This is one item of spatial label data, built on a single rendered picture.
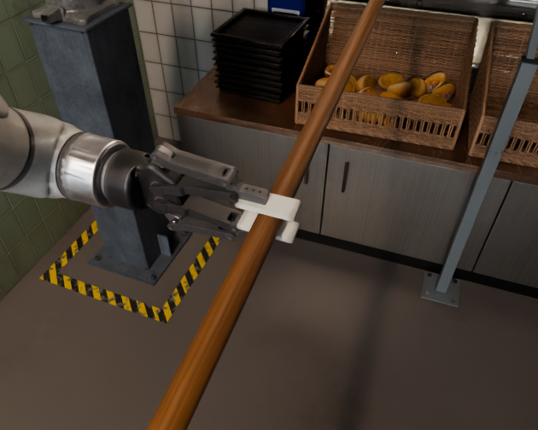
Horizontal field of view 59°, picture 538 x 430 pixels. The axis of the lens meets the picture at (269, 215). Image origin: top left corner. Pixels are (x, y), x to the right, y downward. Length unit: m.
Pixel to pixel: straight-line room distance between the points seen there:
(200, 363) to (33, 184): 0.32
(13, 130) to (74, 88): 1.01
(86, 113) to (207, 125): 0.46
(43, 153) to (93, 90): 0.93
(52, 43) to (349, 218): 1.17
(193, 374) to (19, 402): 1.44
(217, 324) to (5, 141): 0.30
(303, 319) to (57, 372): 0.88
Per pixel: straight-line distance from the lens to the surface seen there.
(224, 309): 0.46
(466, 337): 1.91
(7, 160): 0.58
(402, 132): 1.68
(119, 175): 0.59
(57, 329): 1.95
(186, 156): 0.55
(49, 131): 0.64
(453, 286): 2.04
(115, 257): 2.08
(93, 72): 1.50
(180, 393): 0.43
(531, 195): 1.74
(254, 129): 1.75
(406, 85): 1.91
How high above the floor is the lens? 1.49
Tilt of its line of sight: 43 degrees down
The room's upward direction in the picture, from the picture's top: straight up
